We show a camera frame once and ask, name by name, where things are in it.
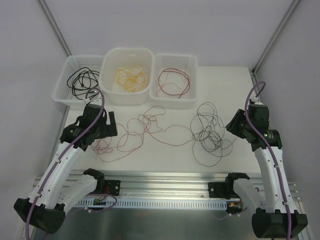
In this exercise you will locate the left white perforated basket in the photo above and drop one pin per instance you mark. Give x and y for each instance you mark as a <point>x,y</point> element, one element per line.
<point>79,74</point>

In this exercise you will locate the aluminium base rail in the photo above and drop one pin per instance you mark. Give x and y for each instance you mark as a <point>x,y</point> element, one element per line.
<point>164,185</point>

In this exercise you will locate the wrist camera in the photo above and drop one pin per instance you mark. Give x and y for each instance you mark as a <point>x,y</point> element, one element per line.
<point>94,101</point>
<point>255,101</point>

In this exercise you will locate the white slotted cable duct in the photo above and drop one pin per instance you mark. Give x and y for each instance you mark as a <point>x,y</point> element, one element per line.
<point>134,203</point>

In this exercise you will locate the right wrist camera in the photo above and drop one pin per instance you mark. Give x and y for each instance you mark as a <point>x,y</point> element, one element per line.
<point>255,101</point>

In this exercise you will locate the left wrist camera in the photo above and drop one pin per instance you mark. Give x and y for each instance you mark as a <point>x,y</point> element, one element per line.
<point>94,101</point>

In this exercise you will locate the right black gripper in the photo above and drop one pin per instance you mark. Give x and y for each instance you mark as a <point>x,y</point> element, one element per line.
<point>236,124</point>

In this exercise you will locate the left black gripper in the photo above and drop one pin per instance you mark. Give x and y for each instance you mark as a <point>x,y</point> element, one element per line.
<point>108,128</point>

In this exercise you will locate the white perforated basket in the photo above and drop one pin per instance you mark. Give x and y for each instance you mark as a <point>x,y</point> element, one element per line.
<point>174,81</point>
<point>79,74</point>

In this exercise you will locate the left aluminium frame post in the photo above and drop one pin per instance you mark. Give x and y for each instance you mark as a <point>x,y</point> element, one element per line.
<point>54,26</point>

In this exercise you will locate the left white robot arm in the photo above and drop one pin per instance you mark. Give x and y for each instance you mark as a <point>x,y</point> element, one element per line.
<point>47,205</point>

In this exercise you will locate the aluminium frame post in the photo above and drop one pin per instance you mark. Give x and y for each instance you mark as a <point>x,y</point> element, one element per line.
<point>276,34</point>
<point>54,26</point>

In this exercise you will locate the right aluminium frame post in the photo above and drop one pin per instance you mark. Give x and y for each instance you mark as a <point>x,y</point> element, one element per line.
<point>276,34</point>

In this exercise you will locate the middle white plastic tub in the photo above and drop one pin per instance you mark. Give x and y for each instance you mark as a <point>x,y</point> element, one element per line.
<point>126,75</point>

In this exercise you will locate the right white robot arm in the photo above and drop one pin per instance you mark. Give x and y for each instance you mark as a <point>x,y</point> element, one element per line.
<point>274,214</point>

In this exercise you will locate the right white perforated basket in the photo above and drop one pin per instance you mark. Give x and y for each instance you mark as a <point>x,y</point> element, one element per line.
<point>174,81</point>

